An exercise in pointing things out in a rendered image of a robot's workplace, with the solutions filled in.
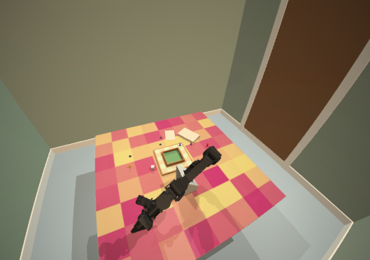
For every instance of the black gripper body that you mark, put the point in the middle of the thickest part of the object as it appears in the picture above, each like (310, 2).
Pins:
(148, 214)

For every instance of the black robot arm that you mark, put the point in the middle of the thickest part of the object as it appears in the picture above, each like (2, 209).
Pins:
(178, 187)

